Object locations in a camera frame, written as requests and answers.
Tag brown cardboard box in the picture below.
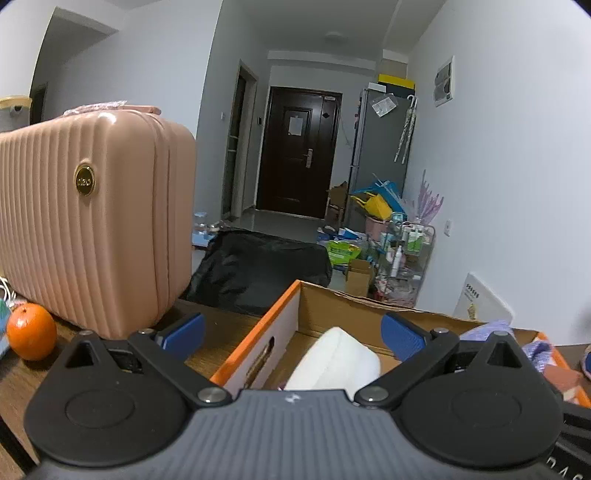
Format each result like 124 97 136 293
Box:
325 181 349 227

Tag yellow and black box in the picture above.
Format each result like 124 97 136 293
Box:
378 74 416 92

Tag pink bin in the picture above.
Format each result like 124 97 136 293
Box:
365 215 393 241

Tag blue and yellow bags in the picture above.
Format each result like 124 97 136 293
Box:
351 174 407 220

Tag grey refrigerator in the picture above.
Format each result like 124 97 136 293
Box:
347 88 416 217

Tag small open cardboard box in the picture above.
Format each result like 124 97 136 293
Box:
344 259 376 298

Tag pale blue plastic bag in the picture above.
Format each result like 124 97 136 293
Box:
191 211 220 247

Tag pink ribbed suitcase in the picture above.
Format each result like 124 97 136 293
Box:
0 110 197 340

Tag white board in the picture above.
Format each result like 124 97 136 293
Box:
452 272 514 324

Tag orange fruit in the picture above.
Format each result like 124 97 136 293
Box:
6 303 58 361

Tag white soft roll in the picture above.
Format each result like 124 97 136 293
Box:
284 326 382 400

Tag dark brown entrance door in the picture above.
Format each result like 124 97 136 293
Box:
255 86 343 220

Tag cream thermos jug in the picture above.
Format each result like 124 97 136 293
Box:
0 95 33 132

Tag side doorway frame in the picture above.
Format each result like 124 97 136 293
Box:
222 60 257 220

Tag orange-rimmed cardboard box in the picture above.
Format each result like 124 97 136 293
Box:
210 279 578 398

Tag green printed bag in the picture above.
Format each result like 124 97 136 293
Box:
327 240 362 266

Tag purple fluffy towel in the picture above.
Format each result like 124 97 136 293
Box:
459 320 513 343

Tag white folded umbrella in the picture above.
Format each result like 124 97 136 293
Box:
393 95 419 164

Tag purple wall decoration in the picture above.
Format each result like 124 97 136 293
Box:
417 170 445 227

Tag wire trolley cart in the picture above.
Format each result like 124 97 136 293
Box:
374 222 436 305

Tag black bag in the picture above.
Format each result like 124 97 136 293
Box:
179 229 333 317

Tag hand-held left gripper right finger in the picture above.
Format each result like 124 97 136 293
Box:
353 311 532 409

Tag white electrical panel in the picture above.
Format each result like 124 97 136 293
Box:
433 56 455 108

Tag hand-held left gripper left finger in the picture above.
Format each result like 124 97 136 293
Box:
60 313 234 408

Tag pink packet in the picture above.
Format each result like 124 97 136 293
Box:
62 100 162 116

